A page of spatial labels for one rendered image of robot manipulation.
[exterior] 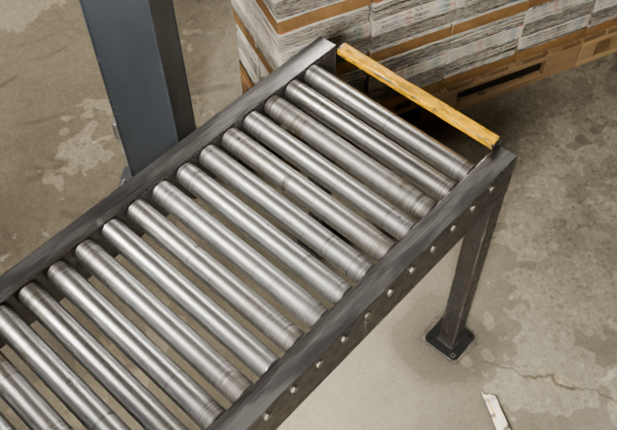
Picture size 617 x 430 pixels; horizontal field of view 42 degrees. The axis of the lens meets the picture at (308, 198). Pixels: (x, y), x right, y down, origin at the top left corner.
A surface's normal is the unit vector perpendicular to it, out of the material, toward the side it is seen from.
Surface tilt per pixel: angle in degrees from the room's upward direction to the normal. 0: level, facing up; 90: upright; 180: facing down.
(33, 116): 0
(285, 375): 0
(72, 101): 0
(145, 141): 90
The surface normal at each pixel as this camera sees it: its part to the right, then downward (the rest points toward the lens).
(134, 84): -0.11, 0.80
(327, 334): -0.01, -0.60
